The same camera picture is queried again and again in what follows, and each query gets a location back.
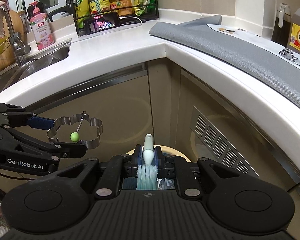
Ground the green toothbrush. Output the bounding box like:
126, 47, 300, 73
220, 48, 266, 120
136, 134, 158, 190

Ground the metal cookie cutter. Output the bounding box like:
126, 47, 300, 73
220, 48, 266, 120
46, 111, 103, 150

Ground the cream trash bin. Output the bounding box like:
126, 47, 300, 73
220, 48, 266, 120
121, 145, 192, 163

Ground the cabinet vent grille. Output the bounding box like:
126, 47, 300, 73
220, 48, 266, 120
190, 106, 260, 178

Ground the steel sink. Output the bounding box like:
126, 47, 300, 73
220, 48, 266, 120
0, 39, 71, 93

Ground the wooden cutting board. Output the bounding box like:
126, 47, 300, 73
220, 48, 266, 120
0, 10, 27, 73

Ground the steel faucet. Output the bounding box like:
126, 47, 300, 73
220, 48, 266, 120
0, 4, 31, 66

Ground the pink soap pump bottle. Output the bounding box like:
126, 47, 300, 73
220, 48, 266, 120
30, 1, 55, 50

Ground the black smartphone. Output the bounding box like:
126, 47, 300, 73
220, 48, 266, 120
83, 12, 120, 35

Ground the green yellow-cap bottle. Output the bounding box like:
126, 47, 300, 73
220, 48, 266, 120
74, 0, 90, 29

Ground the grey counter mat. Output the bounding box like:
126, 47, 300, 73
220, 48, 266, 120
149, 15, 300, 108

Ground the dark soy sauce dispenser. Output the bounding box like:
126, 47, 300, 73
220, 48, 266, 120
271, 3, 291, 47

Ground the black wire spice rack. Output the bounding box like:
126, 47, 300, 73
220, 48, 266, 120
69, 0, 159, 36

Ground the white charging cable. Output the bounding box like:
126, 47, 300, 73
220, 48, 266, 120
118, 16, 143, 28

